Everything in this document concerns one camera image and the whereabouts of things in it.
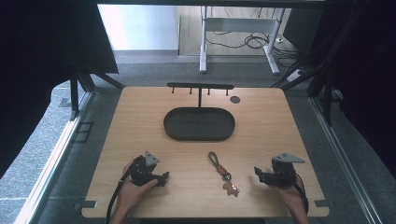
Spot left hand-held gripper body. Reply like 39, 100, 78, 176
129, 150, 163, 188

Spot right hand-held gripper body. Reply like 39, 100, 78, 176
262, 152, 306, 189

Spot keychain with cord and charm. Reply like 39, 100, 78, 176
207, 151, 241, 198

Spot black key rack with tray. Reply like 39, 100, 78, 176
163, 81, 236, 142

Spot person's right hand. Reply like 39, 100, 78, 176
273, 176, 308, 217

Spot person's left hand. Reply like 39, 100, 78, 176
116, 160, 159, 214

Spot dark floor plate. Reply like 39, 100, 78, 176
72, 121, 94, 145

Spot white power strip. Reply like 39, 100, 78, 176
286, 69, 304, 83

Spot black metal stand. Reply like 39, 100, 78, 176
69, 70, 126, 121
270, 12, 345, 127

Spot black curtain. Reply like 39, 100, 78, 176
0, 0, 120, 179
321, 0, 396, 180

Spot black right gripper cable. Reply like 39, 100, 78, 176
288, 169, 310, 216

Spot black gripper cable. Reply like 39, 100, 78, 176
288, 169, 310, 216
105, 157, 140, 224

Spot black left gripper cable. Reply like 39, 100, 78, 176
105, 157, 140, 224

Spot aluminium rail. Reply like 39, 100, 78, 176
308, 96, 383, 224
13, 91, 96, 224

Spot dark table corner bracket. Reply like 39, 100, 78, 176
74, 200, 98, 210

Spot black floor cables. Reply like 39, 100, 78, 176
205, 29, 301, 61

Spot white wall panel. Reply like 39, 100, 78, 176
97, 4, 179, 51

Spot white desk frame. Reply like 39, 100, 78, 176
199, 6, 286, 76

